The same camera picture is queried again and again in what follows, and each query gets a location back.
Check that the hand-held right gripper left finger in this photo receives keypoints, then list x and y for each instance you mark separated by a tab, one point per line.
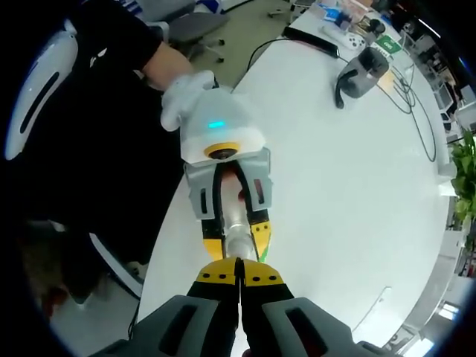
208	316

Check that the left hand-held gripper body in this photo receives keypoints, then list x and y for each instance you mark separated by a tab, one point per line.
219	111

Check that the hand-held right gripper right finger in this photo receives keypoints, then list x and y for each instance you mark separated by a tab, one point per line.
267	316

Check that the person's left hand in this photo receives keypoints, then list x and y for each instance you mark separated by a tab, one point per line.
231	182

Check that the person's right hand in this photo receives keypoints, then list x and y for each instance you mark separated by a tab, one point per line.
247	352

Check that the grey office chair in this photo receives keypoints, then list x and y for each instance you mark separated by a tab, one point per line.
193	22

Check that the white curved table support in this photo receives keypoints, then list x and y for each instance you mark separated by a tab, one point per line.
119	271

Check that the person in black shirt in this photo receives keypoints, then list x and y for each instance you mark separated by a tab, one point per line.
111	148

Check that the black power strip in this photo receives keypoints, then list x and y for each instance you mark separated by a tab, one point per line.
308	39

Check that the blue white box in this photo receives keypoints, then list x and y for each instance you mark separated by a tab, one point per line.
330	13

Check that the grey black headset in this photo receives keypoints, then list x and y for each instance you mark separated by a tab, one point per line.
366	74

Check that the white game controller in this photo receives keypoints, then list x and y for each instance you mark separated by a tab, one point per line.
355	40

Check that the white curved casing black slot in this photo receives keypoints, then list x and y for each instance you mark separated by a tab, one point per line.
56	52

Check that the black round device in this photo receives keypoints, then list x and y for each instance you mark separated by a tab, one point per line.
377	26

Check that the green sign card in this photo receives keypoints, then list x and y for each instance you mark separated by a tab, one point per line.
388	46

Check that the potted green plant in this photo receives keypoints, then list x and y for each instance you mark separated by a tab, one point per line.
465	175

